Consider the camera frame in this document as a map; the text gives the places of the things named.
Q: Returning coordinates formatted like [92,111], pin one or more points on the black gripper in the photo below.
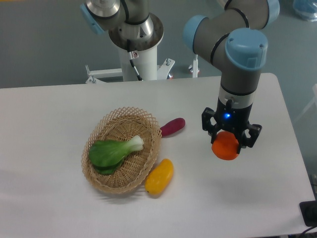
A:
[233,120]

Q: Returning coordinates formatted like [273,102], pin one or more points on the orange fruit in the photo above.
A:
[225,146]

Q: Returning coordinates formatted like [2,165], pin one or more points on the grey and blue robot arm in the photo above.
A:
[232,42]

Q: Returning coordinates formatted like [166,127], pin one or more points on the purple sweet potato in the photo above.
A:
[172,127]

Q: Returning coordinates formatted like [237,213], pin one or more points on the yellow mango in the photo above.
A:
[160,177]

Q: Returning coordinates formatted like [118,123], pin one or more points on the woven wicker basket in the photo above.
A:
[121,125]

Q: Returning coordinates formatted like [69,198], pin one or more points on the black device at table edge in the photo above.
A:
[309,212]

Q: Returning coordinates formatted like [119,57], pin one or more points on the green bok choy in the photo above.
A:
[108,155]

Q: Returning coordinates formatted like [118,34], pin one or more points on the blue object top right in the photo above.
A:
[306,9]

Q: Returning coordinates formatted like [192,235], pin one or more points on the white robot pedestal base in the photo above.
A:
[135,66]

